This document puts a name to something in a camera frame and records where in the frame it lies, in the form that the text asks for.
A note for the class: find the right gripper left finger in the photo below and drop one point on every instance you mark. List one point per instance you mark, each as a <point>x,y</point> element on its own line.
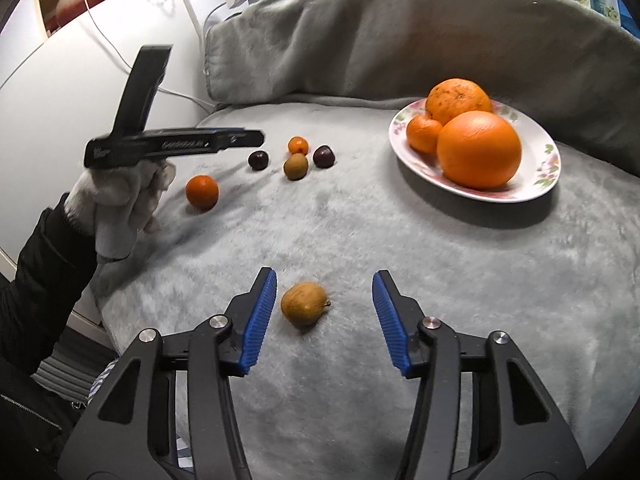
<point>165,411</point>

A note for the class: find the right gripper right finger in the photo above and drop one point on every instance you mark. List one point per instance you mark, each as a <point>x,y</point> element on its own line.
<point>517,431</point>

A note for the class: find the small front mandarin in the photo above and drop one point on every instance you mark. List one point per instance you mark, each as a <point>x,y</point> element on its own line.
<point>202,192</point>

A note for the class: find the dark plum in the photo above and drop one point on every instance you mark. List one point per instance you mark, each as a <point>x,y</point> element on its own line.
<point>258,160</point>
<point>324,157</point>

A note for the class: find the tiny back mandarin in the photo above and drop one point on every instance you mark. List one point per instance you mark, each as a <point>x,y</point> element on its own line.
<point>298,145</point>

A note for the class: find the brown longan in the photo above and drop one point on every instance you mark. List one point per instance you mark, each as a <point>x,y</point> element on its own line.
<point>304,303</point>
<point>296,167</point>

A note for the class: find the brown longan front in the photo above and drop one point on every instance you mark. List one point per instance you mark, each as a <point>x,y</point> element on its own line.
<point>304,303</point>

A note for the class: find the large smooth orange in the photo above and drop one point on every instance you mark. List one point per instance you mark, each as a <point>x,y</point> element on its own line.
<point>479,150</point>

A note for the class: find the mandarin with stem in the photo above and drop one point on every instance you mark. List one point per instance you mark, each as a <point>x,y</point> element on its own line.
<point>422,134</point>

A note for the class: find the large speckled orange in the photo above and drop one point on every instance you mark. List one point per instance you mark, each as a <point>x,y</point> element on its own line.
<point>455,96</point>

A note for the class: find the black sleeved left forearm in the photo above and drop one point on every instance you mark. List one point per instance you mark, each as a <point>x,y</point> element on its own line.
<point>54,267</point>

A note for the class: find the white gloved left hand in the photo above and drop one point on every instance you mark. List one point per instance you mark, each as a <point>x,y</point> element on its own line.
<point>115,205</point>

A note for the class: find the floral white plate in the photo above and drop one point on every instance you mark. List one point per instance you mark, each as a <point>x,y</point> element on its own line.
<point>538,173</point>

